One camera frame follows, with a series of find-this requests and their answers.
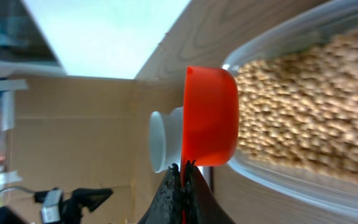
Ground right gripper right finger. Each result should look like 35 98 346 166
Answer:
183 161 235 224

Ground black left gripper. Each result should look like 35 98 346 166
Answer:
34 187 114 224

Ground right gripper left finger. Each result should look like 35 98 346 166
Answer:
138 164 182 224

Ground red plastic measuring scoop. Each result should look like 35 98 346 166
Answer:
178 65 240 224

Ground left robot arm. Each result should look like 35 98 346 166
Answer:
0 186 114 224

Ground pale grey round bowl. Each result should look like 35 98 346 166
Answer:
149 107 183 173

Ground cardboard side panel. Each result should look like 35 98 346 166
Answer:
7 76 183 223

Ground soybeans in container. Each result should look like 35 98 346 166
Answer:
235 27 358 182

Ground clear plastic container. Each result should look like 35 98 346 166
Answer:
222 1 358 219

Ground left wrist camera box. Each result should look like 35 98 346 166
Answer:
40 189 63 224

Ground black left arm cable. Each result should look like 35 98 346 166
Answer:
0 185 37 208

